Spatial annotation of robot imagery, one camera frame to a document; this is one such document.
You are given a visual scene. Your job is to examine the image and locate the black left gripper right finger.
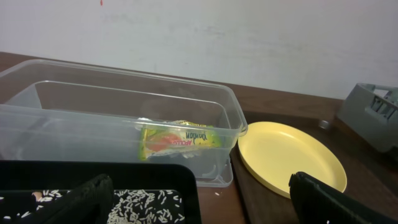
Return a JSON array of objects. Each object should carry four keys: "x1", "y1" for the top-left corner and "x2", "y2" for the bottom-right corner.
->
[{"x1": 289, "y1": 172, "x2": 397, "y2": 224}]

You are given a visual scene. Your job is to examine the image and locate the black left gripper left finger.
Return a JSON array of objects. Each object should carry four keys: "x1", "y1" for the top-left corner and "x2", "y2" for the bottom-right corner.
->
[{"x1": 18, "y1": 174, "x2": 114, "y2": 224}]

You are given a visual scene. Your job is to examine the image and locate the rice leftovers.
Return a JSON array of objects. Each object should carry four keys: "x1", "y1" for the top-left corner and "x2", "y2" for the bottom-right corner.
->
[{"x1": 1, "y1": 189, "x2": 187, "y2": 224}]

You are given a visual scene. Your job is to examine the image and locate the yellow plate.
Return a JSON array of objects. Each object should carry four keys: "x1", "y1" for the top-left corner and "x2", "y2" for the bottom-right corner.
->
[{"x1": 238, "y1": 121, "x2": 348, "y2": 198}]

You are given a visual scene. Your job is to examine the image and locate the green snack wrapper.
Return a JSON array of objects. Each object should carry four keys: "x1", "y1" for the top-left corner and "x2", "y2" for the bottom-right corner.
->
[{"x1": 139, "y1": 120, "x2": 222, "y2": 161}]

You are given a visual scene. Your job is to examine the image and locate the grey dishwasher rack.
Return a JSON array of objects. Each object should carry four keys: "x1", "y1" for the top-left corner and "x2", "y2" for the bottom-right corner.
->
[{"x1": 337, "y1": 83, "x2": 397, "y2": 160}]

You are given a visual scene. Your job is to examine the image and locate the black plastic tray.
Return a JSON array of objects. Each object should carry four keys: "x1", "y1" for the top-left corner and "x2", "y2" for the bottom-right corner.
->
[{"x1": 1, "y1": 161, "x2": 201, "y2": 223}]

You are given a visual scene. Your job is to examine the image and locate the dark brown serving tray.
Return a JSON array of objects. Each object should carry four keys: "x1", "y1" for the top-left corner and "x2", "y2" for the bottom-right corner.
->
[{"x1": 231, "y1": 112, "x2": 397, "y2": 223}]

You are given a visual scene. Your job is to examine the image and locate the clear plastic bin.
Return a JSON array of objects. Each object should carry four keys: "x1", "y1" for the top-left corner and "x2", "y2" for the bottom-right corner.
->
[{"x1": 1, "y1": 60, "x2": 248, "y2": 187}]

